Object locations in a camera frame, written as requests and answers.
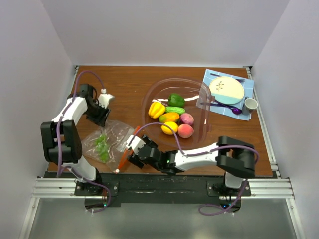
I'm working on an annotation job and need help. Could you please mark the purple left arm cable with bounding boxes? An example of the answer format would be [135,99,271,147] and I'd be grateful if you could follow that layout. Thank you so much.
[56,70,107,178]

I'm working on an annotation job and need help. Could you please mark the purple spoon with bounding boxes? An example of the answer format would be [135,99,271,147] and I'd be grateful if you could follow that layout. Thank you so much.
[201,102,242,116]

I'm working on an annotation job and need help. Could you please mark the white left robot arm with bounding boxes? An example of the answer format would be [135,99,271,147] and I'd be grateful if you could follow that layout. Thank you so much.
[40,84,114,195]

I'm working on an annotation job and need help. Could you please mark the pink fake peach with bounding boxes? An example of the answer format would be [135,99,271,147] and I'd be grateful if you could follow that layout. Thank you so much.
[177,124,194,139]

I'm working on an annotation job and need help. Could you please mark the purple fork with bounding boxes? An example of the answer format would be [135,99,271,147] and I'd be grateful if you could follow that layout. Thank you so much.
[210,99,233,109]

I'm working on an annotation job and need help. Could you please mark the yellow fake lemon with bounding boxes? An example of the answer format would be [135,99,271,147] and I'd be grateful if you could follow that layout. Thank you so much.
[161,121,179,135]

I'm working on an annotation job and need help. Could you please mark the clear plastic bowl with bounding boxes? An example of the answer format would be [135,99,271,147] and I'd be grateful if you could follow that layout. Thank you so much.
[142,78,211,149]

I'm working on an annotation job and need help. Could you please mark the clear zip top bag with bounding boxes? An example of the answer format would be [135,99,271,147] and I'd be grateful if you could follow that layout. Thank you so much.
[82,120,140,173]

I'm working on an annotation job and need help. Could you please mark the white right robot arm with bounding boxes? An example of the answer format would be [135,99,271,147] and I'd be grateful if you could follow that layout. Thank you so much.
[126,135,259,196]

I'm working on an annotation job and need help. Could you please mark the green fake grapes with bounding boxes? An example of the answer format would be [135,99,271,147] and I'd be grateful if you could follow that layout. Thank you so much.
[94,135,109,163]

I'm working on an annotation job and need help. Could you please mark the blue checked cloth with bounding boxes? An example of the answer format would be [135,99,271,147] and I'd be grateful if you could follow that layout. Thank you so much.
[196,69,254,121]

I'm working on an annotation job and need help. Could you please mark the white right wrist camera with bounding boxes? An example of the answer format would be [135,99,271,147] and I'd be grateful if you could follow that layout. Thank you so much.
[125,135,145,154]

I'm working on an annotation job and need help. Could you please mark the green fake pepper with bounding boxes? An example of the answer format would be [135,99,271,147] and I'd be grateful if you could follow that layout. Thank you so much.
[168,93,185,108]

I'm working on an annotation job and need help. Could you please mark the yellow fake pepper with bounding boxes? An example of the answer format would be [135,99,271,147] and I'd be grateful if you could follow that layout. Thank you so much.
[148,102,165,119]

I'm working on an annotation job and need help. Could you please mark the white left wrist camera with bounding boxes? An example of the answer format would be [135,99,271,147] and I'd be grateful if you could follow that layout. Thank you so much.
[98,93,115,109]

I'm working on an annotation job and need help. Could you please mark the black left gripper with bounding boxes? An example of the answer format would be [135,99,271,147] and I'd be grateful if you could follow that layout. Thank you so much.
[84,101,110,127]

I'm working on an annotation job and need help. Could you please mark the grey white mug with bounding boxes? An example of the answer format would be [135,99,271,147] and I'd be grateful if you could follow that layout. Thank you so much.
[242,97,258,115]

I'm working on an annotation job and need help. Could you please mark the green fake cucumber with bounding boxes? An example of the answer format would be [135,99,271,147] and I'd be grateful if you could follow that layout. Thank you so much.
[165,106,186,115]

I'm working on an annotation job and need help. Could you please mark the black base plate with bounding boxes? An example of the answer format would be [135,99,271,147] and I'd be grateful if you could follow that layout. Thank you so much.
[74,171,251,209]

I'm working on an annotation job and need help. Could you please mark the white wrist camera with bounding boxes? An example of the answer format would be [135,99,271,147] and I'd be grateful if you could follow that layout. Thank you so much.
[125,135,145,154]
[98,93,115,109]

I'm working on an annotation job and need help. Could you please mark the cream and blue plate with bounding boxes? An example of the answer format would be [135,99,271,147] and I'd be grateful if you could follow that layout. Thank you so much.
[209,76,245,105]

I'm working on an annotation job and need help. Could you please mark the orange yellow fake mango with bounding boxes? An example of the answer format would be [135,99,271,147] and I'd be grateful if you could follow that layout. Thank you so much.
[159,112,180,123]

